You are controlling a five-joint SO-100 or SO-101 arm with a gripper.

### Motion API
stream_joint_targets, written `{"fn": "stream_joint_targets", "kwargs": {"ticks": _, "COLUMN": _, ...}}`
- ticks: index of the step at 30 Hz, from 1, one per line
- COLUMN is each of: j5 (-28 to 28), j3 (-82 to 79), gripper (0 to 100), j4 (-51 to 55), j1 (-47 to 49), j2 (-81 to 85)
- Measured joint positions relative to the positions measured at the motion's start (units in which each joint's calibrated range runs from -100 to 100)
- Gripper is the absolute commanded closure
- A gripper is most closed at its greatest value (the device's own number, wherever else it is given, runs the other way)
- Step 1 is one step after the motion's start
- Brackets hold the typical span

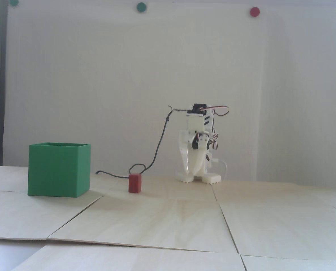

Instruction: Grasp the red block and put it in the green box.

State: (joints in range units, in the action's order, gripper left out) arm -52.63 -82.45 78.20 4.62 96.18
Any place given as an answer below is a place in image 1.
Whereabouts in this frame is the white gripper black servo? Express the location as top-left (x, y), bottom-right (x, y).
top-left (179, 130), bottom-right (214, 176)

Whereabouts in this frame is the red block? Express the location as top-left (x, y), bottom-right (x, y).
top-left (128, 173), bottom-right (142, 193)

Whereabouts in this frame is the green box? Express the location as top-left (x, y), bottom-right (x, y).
top-left (27, 142), bottom-right (91, 198)

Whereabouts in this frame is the white cable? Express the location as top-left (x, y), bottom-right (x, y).
top-left (213, 159), bottom-right (228, 180)

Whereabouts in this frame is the black camera cable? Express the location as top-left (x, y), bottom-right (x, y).
top-left (96, 105), bottom-right (187, 179)

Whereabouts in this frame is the wrist camera on white mount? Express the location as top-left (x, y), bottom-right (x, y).
top-left (185, 110), bottom-right (205, 132)

